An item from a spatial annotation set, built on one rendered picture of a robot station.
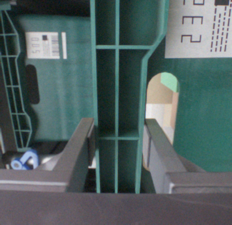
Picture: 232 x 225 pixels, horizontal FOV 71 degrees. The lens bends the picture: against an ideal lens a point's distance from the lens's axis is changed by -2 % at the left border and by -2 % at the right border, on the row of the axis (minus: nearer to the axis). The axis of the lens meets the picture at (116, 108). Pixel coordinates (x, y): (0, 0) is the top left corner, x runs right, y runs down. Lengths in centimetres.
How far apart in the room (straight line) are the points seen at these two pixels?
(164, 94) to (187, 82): 10
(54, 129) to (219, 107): 43
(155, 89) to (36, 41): 34
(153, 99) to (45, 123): 35
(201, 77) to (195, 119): 4
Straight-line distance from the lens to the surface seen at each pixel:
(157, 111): 40
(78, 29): 46
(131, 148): 18
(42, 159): 54
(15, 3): 49
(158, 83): 26
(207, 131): 20
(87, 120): 15
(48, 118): 51
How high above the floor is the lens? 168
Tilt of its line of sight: 3 degrees up
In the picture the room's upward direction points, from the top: 89 degrees counter-clockwise
